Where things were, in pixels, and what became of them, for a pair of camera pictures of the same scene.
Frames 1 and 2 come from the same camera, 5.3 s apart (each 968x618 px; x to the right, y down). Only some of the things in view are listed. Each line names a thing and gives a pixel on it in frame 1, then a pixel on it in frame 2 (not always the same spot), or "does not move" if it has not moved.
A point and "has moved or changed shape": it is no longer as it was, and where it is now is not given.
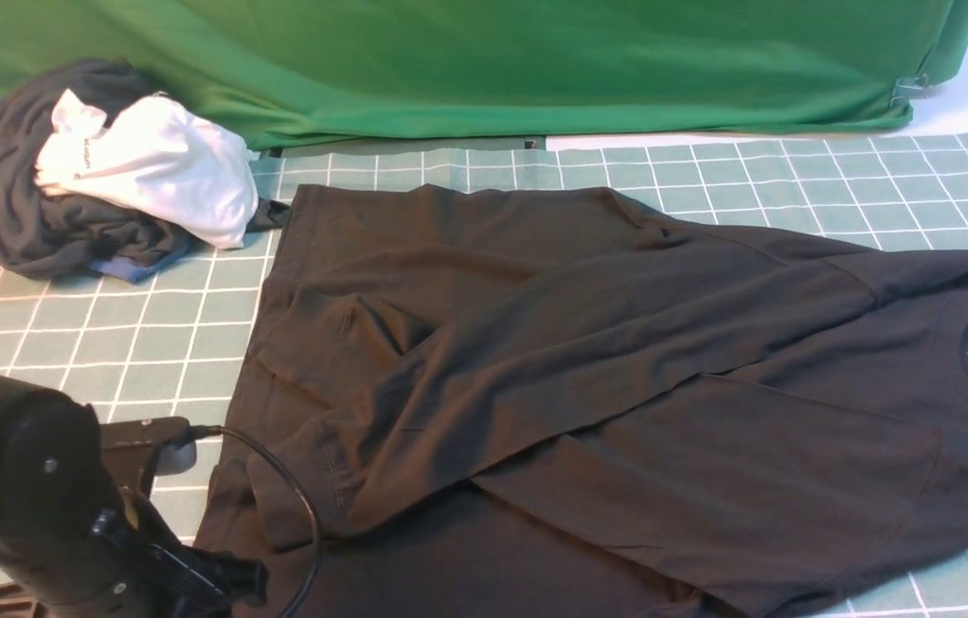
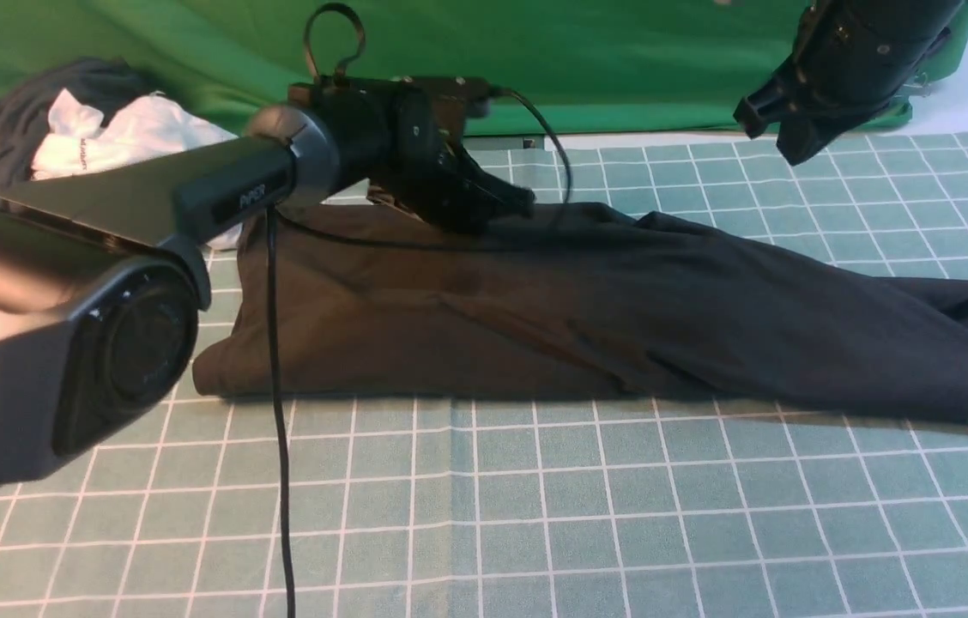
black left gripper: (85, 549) → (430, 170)
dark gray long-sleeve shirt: (532, 402) has moved or changed shape
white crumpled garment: (153, 151) does not move
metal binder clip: (911, 87) does not move
